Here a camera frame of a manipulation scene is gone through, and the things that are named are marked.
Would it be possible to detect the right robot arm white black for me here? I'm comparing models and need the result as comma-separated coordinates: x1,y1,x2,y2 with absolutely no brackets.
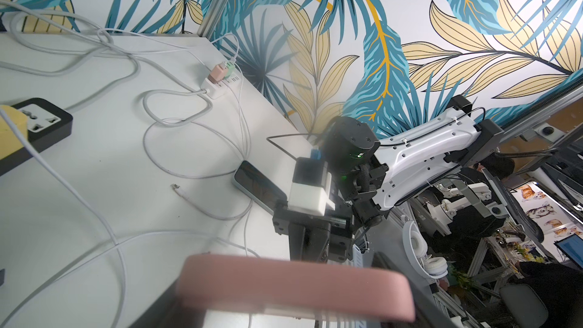
273,96,503,263

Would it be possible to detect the yellow charger plug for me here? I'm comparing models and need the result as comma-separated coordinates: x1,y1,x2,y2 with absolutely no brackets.
0,105,28,159

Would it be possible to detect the white power strip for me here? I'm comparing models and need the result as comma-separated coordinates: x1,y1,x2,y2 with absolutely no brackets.
200,74,243,100

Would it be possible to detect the grey power strip cord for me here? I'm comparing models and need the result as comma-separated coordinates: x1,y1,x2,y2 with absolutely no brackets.
0,0,215,128

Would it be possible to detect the white charging cable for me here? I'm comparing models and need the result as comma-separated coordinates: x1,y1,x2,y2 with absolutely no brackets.
170,77,256,256
0,108,261,328

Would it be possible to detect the green charger plug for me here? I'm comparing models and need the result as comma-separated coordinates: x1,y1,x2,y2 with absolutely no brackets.
223,61,236,78

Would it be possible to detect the black phone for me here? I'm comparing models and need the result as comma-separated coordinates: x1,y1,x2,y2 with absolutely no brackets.
232,160,287,215

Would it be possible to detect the pink charger plug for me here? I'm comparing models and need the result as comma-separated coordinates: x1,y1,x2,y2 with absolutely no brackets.
208,63,228,84

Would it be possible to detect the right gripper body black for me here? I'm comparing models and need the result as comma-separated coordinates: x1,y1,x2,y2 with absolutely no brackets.
273,205,355,264

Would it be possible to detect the pink case phone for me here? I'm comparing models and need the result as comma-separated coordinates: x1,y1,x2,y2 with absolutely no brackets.
176,254,416,323

